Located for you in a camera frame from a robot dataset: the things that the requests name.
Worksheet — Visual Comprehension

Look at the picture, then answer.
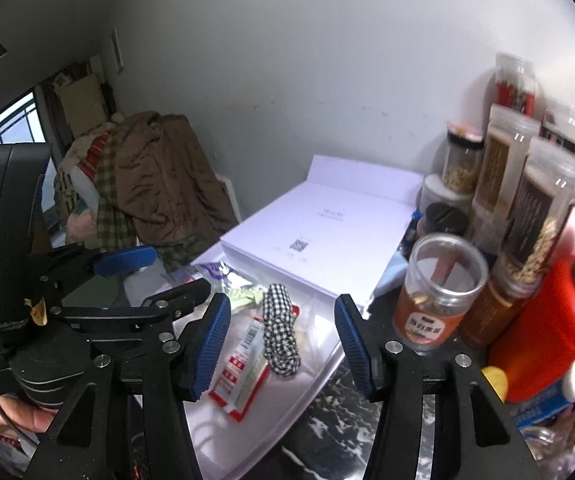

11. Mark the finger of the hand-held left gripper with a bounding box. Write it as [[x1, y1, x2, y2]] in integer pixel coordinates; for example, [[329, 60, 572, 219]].
[[32, 242, 158, 296], [50, 277, 212, 361]]

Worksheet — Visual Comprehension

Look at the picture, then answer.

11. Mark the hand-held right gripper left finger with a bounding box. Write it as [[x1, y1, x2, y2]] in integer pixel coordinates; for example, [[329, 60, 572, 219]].
[[32, 292, 232, 480]]

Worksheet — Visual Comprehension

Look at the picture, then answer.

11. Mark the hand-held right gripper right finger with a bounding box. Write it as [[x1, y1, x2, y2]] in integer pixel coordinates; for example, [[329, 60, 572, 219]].
[[334, 294, 541, 480]]

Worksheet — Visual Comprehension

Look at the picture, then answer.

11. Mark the red white packet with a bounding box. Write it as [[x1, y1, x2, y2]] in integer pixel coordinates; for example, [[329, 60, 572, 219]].
[[208, 305, 301, 423]]

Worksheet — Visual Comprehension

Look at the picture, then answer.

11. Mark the purple white packet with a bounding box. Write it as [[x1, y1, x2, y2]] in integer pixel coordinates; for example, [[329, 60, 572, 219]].
[[188, 260, 238, 291]]

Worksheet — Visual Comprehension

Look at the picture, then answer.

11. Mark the pale green packet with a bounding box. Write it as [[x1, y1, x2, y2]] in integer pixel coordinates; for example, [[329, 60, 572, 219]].
[[222, 287, 266, 313]]

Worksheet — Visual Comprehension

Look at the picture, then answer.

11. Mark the black white checkered scrunchie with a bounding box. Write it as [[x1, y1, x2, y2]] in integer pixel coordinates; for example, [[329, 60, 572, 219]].
[[260, 283, 302, 377]]

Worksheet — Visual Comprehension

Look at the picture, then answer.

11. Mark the white gift box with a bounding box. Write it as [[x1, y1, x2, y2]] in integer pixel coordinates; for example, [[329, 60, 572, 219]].
[[188, 154, 424, 480]]

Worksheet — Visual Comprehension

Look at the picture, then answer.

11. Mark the person's left hand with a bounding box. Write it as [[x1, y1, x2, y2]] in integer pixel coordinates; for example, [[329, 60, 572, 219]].
[[0, 395, 61, 443]]

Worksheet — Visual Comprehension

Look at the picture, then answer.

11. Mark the green plaid cloth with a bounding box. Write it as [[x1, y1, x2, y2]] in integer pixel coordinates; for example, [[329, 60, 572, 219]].
[[92, 135, 138, 251]]

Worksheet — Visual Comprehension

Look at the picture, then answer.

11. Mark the pile of clothes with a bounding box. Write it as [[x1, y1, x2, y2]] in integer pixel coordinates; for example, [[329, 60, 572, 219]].
[[52, 130, 108, 246]]

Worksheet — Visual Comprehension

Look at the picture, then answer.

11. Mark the brown quilted jacket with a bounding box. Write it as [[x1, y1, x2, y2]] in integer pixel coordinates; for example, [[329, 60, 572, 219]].
[[110, 111, 241, 261]]

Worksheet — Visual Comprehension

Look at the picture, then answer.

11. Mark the open jar with orange label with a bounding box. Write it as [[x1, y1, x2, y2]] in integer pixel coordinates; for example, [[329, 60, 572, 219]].
[[393, 233, 489, 353]]

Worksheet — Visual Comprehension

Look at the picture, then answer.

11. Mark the red striped cloth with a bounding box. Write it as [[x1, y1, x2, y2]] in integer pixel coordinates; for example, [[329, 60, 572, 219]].
[[78, 135, 113, 176]]

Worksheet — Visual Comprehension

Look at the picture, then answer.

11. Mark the window with railing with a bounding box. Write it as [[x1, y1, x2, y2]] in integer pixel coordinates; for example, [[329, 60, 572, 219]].
[[0, 87, 48, 196]]

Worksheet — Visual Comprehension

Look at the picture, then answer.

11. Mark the jar of orange powder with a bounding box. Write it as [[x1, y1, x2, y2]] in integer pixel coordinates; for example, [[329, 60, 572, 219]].
[[460, 275, 523, 351]]

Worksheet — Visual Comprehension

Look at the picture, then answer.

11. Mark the yellow lemon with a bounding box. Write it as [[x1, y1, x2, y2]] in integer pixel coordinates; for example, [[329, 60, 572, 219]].
[[480, 366, 509, 403]]

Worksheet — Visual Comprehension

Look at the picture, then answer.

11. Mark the small jar with dark lid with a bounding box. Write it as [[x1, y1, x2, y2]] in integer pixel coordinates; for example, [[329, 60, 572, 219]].
[[417, 202, 469, 241]]

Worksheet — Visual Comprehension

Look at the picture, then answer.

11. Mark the cream cushion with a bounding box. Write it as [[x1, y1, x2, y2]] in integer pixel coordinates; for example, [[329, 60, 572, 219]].
[[52, 60, 118, 136]]

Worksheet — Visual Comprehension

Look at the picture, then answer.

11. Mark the white squat jar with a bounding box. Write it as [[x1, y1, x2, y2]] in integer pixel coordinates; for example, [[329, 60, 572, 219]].
[[420, 174, 475, 216]]

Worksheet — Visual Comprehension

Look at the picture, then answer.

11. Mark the red plastic bottle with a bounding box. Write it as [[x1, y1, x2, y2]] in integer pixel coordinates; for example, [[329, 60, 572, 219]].
[[487, 207, 575, 403]]

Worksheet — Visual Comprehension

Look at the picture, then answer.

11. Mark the blue tube with white cap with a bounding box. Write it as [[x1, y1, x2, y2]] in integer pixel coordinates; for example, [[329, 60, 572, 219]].
[[510, 355, 575, 428]]

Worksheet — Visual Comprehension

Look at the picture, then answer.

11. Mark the pink lid jar of nuts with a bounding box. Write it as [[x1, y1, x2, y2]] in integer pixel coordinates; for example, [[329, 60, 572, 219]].
[[442, 120, 485, 196]]

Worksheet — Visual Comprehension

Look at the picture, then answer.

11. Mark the tall jar with grains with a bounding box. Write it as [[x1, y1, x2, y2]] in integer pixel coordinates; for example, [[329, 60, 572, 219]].
[[497, 137, 575, 286]]

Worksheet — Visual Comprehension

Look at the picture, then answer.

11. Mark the tall jar with brown label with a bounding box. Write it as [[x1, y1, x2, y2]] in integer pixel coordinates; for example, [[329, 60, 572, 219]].
[[472, 104, 541, 216]]

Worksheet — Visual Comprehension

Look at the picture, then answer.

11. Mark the clear jar with dark label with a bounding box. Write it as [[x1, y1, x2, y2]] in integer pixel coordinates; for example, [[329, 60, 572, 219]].
[[540, 102, 575, 158]]

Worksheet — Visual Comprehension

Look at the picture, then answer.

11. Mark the tall jar with red contents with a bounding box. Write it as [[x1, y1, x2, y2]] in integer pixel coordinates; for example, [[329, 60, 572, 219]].
[[493, 51, 541, 118]]

